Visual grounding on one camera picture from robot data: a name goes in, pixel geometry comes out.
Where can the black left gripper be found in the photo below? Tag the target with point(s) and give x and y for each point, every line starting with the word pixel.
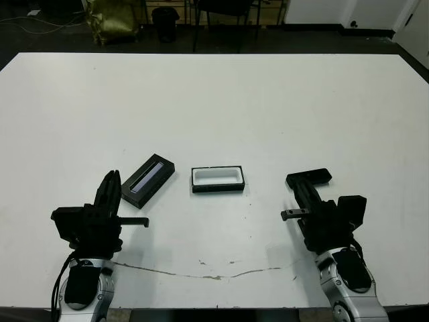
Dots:
pixel 100 231

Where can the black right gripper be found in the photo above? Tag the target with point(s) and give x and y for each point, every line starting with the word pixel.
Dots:
pixel 321 228

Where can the black bar-shaped camera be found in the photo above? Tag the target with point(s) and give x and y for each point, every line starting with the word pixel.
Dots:
pixel 311 176

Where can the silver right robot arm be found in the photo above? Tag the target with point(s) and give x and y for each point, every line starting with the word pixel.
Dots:
pixel 352 295

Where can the black box base white insert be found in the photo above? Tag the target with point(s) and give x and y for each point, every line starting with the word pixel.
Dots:
pixel 218 177

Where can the yellow-green bag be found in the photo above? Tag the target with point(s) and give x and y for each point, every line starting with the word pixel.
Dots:
pixel 112 20

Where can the black waste bin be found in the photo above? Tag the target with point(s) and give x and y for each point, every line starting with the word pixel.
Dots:
pixel 165 23

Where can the wooden shelf unit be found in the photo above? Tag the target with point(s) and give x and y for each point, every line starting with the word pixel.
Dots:
pixel 271 15

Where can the white paper sheet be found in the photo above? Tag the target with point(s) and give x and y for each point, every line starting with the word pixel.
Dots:
pixel 33 12

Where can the white door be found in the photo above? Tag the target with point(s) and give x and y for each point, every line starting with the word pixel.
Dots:
pixel 415 30

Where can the black chair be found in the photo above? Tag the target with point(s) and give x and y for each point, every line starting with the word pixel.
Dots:
pixel 223 10

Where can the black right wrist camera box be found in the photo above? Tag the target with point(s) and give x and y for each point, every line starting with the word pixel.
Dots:
pixel 352 211

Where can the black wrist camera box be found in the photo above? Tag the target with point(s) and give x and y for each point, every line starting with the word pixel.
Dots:
pixel 352 211
pixel 67 224

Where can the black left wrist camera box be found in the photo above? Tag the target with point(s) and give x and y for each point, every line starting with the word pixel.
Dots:
pixel 67 224

